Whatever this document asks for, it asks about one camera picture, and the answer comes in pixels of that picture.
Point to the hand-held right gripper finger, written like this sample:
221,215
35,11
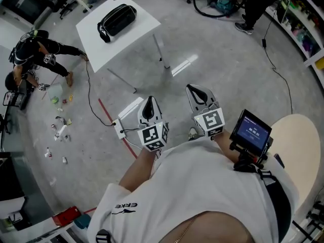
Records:
193,102
210,97

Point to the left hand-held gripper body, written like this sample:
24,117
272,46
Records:
152,135

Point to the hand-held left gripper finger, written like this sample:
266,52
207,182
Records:
140,111
157,111

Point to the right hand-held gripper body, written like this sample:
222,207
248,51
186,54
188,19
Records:
210,121

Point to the black zipper bag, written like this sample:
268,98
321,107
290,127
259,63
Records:
117,21

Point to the person's left forearm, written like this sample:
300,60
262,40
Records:
141,166

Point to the person's right forearm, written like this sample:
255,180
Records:
225,145

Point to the person's grey shoe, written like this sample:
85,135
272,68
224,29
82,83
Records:
193,133

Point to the white power strip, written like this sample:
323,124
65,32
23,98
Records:
119,129

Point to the red floor tape line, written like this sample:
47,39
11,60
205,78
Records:
108,115

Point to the black mounted display screen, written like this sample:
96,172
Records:
253,133

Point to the person's white t-shirt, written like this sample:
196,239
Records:
202,181

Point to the white square table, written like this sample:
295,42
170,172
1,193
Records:
141,32

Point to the scattered small floor packets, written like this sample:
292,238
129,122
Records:
60,130

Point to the clear plastic bin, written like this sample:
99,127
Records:
55,91

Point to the round beige table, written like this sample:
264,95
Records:
298,145

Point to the teal box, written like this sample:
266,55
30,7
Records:
82,221

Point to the red box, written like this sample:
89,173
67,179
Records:
66,215

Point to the white storage shelf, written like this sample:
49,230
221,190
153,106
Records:
303,24

